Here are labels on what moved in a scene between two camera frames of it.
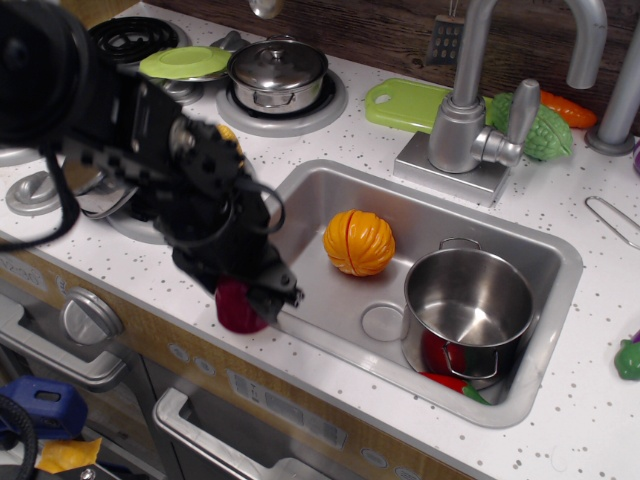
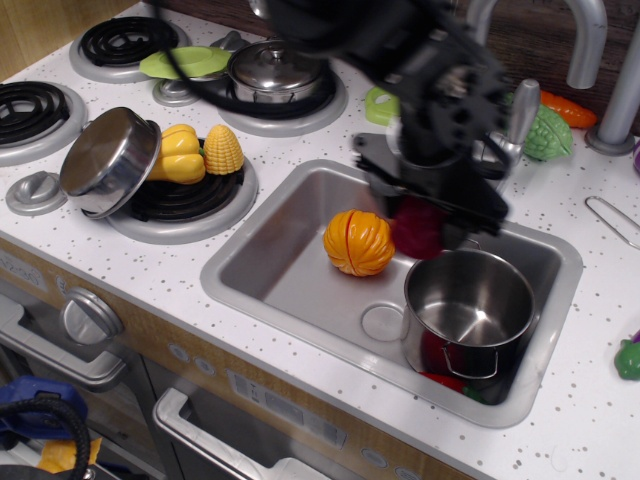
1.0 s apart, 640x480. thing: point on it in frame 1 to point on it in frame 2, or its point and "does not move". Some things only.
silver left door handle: [105, 373] does not move
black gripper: [270, 282] to [470, 195]
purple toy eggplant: [636, 157] does not move
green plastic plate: [184, 62] does not move
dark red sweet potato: [235, 309] to [418, 227]
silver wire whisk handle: [605, 221] does not move
